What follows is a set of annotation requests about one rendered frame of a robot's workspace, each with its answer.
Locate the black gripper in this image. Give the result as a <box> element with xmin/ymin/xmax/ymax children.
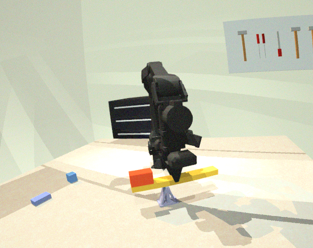
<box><xmin>154</xmin><ymin>127</ymin><xmax>197</xmax><ymax>182</ymax></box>

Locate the small blue cube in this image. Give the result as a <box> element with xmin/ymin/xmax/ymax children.
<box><xmin>66</xmin><ymin>172</ymin><xmax>77</xmax><ymax>183</ymax></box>

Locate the light blue rectangular bar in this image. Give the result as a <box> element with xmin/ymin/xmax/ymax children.
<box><xmin>30</xmin><ymin>192</ymin><xmax>52</xmax><ymax>206</ymax></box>

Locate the yellow bar with red block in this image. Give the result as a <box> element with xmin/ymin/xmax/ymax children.
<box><xmin>129</xmin><ymin>166</ymin><xmax>218</xmax><ymax>193</ymax></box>

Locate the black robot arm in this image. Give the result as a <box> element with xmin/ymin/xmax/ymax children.
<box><xmin>142</xmin><ymin>61</ymin><xmax>202</xmax><ymax>169</ymax></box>

